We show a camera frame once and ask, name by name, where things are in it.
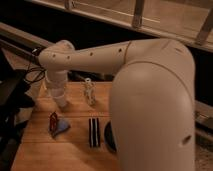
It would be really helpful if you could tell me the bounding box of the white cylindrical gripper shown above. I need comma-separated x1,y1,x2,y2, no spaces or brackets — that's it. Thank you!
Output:
45,70,68,98

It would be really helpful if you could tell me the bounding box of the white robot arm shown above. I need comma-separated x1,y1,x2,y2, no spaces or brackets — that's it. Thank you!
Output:
39,39,195,171

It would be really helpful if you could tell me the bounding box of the black ceramic bowl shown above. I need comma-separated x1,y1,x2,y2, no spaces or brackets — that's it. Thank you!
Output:
104,122,117,153

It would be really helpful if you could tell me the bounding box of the dark furniture at left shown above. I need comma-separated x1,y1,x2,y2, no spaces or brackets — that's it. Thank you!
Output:
0,49,35,171

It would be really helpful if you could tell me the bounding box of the black cable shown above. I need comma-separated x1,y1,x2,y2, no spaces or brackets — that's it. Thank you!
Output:
24,46,51,84

